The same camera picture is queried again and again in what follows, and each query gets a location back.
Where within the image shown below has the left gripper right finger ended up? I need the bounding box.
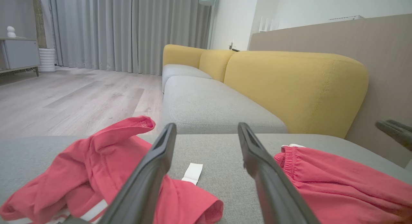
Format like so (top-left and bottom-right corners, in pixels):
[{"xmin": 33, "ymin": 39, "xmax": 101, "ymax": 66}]
[{"xmin": 238, "ymin": 122, "xmax": 321, "ymax": 224}]

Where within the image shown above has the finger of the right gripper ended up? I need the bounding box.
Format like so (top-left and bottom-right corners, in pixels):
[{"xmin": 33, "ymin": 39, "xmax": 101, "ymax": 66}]
[
  {"xmin": 386, "ymin": 120, "xmax": 412, "ymax": 133},
  {"xmin": 375, "ymin": 120, "xmax": 412, "ymax": 151}
]

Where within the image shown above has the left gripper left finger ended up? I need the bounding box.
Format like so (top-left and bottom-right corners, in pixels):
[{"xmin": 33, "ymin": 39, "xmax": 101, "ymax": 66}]
[{"xmin": 98, "ymin": 123, "xmax": 177, "ymax": 224}]

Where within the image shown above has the red white-striped garment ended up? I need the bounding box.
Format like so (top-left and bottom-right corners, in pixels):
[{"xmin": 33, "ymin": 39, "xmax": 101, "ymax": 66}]
[{"xmin": 0, "ymin": 116, "xmax": 224, "ymax": 224}]

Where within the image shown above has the folded red garment white waistband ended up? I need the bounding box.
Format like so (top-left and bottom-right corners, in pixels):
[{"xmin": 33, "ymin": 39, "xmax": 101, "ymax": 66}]
[{"xmin": 274, "ymin": 144, "xmax": 412, "ymax": 224}]

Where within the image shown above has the large grey sofa chaise seat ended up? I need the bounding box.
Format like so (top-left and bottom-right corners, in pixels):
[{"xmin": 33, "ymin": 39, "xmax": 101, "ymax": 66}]
[{"xmin": 0, "ymin": 133, "xmax": 412, "ymax": 224}]

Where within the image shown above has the wide yellow sofa back cushion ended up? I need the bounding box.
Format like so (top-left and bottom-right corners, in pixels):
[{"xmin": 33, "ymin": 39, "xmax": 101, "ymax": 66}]
[{"xmin": 224, "ymin": 51, "xmax": 370, "ymax": 139}]

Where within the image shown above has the grey sofa seat cushion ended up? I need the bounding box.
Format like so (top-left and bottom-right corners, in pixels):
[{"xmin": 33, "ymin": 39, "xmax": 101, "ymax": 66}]
[
  {"xmin": 159, "ymin": 75, "xmax": 288, "ymax": 135},
  {"xmin": 162, "ymin": 64, "xmax": 213, "ymax": 92}
]

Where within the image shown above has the white flat box device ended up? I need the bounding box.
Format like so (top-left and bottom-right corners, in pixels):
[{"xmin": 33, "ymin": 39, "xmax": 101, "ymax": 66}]
[{"xmin": 328, "ymin": 15, "xmax": 365, "ymax": 23}]

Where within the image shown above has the narrow yellow sofa back cushion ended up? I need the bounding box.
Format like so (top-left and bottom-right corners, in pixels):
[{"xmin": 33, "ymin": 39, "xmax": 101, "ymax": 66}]
[{"xmin": 199, "ymin": 50, "xmax": 237, "ymax": 83}]

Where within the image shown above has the grey pleated curtain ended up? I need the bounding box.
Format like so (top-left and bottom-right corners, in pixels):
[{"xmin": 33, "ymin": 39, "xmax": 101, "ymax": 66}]
[{"xmin": 48, "ymin": 0, "xmax": 213, "ymax": 76}]

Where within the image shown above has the white ribbed plant pot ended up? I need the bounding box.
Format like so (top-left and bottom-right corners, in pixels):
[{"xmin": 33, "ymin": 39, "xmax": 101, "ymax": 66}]
[{"xmin": 39, "ymin": 48, "xmax": 56, "ymax": 73}]

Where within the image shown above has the white antenna router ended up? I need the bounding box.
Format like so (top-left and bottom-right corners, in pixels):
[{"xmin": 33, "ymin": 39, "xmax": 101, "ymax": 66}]
[{"xmin": 259, "ymin": 15, "xmax": 279, "ymax": 32}]

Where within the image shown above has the grey tv cabinet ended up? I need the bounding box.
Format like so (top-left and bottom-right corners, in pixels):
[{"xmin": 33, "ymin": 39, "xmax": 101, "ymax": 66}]
[{"xmin": 0, "ymin": 37, "xmax": 41, "ymax": 77}]

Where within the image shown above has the beige wooden wall panel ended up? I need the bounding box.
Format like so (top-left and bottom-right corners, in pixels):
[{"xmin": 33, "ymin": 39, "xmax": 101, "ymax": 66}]
[{"xmin": 248, "ymin": 13, "xmax": 412, "ymax": 168}]

